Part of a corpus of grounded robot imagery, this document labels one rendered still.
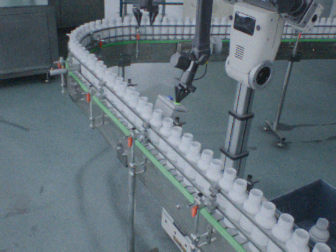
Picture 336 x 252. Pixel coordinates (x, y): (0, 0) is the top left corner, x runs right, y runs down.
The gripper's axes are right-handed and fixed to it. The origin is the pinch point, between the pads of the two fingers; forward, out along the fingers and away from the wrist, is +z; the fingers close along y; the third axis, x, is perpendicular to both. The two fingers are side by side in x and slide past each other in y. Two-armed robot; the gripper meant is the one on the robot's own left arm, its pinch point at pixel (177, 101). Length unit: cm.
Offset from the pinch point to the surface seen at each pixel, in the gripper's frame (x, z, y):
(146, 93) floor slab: 143, 67, -225
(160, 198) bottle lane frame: -12.2, 33.5, 26.5
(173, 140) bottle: -18.8, 6.4, 27.8
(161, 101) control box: -3.9, 3.4, -5.8
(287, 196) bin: 21, 12, 56
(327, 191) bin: 40, 7, 60
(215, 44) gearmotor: 93, -22, -93
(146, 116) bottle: -18.5, 6.6, 6.7
